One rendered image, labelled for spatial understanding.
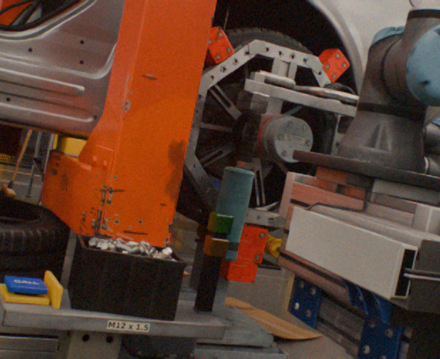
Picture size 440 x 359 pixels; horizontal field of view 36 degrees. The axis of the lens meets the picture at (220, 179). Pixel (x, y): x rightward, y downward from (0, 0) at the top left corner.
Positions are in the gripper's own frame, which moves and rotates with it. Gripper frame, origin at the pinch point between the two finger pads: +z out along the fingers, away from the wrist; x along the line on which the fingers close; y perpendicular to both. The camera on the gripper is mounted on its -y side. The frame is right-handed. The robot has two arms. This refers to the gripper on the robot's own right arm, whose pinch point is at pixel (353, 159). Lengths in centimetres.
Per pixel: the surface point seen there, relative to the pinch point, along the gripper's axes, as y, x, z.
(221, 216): -18, 36, 57
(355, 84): 25.8, -31.0, -17.5
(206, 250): -25, 35, 58
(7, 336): -53, 12, 89
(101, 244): -26, 37, 80
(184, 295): -43, 4, 46
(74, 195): -23, -7, 76
